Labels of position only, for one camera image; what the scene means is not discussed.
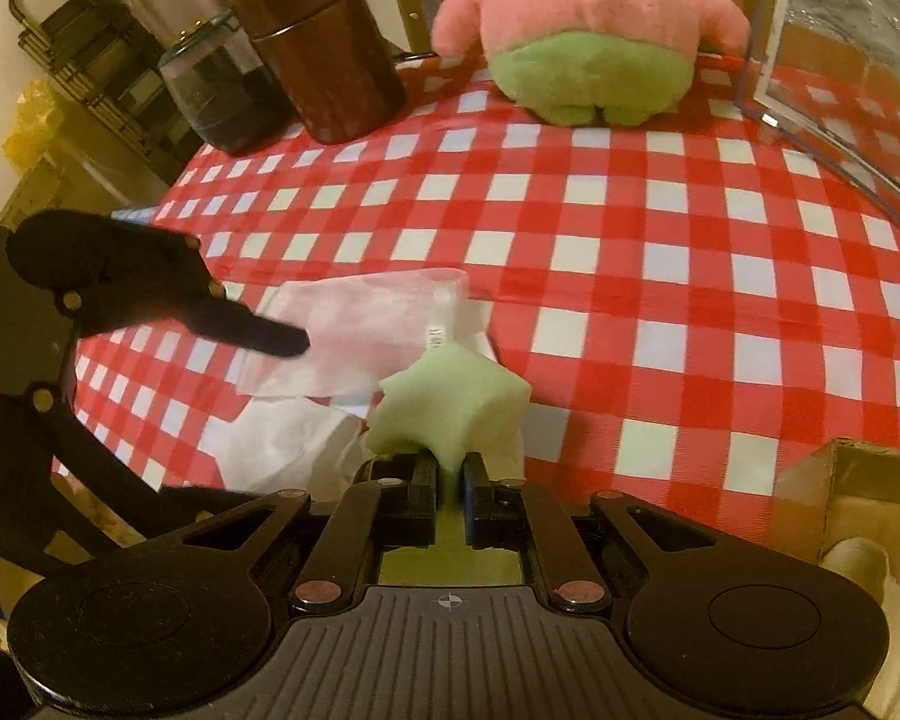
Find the brown cylindrical canister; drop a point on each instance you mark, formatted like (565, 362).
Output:
(322, 52)

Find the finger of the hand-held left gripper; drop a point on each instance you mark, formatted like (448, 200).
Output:
(45, 480)
(255, 330)

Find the pale green cloth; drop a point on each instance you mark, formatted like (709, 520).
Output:
(881, 615)

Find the black metal rack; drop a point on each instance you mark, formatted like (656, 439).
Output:
(97, 67)

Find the yellow plastic bag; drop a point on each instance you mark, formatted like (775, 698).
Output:
(34, 120)

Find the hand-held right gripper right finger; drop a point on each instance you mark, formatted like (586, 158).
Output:
(468, 499)

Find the pink starfish plush toy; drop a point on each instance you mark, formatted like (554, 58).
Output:
(585, 0)

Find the white cloth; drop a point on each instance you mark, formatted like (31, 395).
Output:
(285, 442)

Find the light green cloth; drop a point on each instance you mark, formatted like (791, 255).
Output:
(450, 405)

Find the glass jar with dark contents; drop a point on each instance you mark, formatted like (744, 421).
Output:
(221, 97)

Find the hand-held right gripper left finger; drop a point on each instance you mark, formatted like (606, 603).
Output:
(426, 499)

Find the brown cardboard box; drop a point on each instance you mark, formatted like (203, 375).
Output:
(847, 480)

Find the clear acrylic picture frame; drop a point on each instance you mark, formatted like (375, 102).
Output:
(840, 52)

